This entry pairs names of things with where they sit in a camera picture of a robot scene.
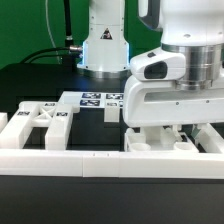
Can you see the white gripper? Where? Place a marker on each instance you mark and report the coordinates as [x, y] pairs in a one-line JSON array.
[[157, 103]]

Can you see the white chair seat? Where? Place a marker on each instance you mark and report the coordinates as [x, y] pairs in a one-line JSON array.
[[157, 139]]

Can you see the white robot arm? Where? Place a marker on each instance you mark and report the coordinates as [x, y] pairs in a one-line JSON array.
[[179, 83]]

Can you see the white U-shaped obstacle fence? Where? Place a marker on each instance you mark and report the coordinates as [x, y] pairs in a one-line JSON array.
[[34, 160]]

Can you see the white sheet with markers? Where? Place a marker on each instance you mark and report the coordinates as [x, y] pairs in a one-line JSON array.
[[91, 100]]

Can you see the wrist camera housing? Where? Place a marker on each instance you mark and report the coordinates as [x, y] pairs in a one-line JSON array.
[[158, 65]]

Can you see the white chair back frame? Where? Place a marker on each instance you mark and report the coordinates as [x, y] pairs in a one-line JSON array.
[[55, 117]]

